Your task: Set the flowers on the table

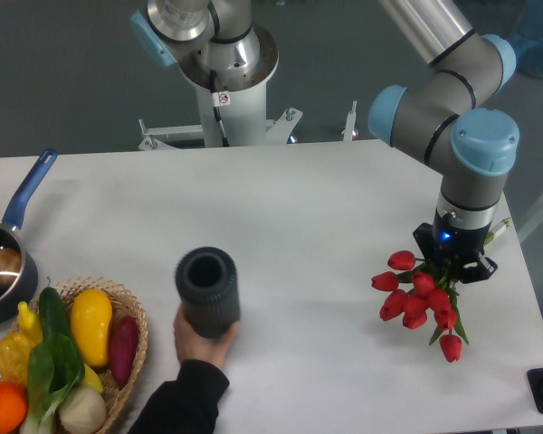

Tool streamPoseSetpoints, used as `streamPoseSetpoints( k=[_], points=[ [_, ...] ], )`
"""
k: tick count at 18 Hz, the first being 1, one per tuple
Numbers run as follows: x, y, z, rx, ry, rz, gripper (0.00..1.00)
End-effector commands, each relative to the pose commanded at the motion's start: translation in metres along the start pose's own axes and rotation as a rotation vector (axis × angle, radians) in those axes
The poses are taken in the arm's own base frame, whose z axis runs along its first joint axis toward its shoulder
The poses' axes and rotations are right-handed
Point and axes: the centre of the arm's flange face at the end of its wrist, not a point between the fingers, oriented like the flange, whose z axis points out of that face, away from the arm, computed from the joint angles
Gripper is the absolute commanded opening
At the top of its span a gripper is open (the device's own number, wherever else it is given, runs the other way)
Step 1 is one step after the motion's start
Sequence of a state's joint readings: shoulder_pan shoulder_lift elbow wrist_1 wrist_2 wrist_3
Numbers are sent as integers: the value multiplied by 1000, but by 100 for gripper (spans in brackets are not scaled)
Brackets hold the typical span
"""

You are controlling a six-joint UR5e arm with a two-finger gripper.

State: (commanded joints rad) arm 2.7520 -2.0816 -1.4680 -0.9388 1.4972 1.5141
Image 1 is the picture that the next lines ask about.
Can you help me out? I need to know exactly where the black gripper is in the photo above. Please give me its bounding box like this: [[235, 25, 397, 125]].
[[413, 205, 498, 284]]

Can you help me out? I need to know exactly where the red tulip bouquet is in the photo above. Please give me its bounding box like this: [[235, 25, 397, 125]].
[[371, 250, 469, 363]]

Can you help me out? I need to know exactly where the dark grey ribbed vase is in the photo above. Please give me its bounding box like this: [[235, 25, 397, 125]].
[[175, 247, 241, 340]]

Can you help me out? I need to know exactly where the black sleeved forearm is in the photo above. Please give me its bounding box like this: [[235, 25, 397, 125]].
[[129, 360, 230, 434]]

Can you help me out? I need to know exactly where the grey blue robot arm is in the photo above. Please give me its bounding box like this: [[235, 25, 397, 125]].
[[130, 1, 519, 283]]

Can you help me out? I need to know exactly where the person's hand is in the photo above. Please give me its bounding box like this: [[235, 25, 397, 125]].
[[173, 307, 240, 373]]

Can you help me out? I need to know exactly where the blue object top right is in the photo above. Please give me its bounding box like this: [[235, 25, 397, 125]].
[[509, 1, 543, 78]]

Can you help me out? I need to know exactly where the woven wicker basket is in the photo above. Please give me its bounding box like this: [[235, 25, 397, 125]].
[[0, 278, 148, 433]]

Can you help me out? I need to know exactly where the purple sweet potato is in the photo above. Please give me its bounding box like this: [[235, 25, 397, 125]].
[[110, 316, 138, 387]]

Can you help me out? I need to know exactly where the large yellow squash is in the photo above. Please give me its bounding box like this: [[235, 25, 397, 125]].
[[71, 288, 113, 368]]

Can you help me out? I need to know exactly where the beige onion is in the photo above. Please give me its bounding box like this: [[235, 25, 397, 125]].
[[59, 386, 107, 434]]

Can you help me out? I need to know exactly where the dark green cucumber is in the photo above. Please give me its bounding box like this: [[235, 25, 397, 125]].
[[38, 287, 71, 338]]

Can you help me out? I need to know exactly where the green bok choy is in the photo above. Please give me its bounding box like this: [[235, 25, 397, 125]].
[[21, 333, 84, 433]]

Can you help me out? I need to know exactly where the small yellow squash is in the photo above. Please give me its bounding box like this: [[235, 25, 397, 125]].
[[17, 301, 43, 344]]

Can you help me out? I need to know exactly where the yellow bell pepper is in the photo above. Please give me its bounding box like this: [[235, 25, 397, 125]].
[[0, 332, 36, 386]]

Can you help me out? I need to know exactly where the brown patty in pan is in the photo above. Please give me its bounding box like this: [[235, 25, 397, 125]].
[[0, 248, 22, 286]]

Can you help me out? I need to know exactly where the orange fruit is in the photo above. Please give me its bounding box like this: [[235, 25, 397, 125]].
[[0, 381, 28, 433]]

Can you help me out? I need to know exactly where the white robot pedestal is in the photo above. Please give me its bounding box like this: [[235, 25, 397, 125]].
[[138, 22, 361, 153]]

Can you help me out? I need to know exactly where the black cable on pedestal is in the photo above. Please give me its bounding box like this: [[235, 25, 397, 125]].
[[209, 70, 231, 148]]

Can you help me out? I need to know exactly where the blue handled saucepan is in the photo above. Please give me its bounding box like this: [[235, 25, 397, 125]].
[[0, 148, 58, 323]]

